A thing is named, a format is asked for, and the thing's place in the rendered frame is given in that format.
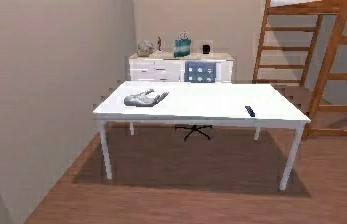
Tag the white table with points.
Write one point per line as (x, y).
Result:
(201, 100)

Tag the grey rock ornament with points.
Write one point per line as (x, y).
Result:
(145, 48)

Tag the small black box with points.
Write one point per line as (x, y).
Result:
(206, 49)

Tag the teal paper bag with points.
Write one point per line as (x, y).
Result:
(182, 46)

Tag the grey hand sculpture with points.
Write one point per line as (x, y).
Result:
(144, 99)

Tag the blue office chair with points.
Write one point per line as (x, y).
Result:
(200, 71)

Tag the wooden loft bed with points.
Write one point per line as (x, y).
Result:
(327, 66)

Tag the dark blue remote control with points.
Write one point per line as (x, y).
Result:
(250, 111)

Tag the white chest of drawers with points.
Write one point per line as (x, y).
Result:
(154, 69)

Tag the small dark figurine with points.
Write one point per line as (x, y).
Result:
(159, 44)

